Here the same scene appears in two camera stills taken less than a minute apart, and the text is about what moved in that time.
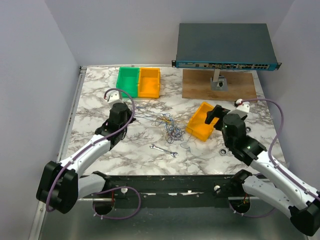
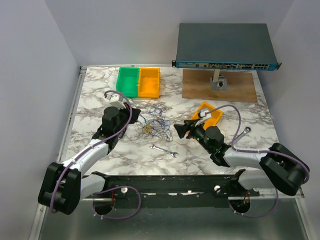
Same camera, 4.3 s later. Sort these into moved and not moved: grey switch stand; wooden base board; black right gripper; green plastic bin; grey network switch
Moved: black right gripper
Not moved: grey network switch; green plastic bin; grey switch stand; wooden base board
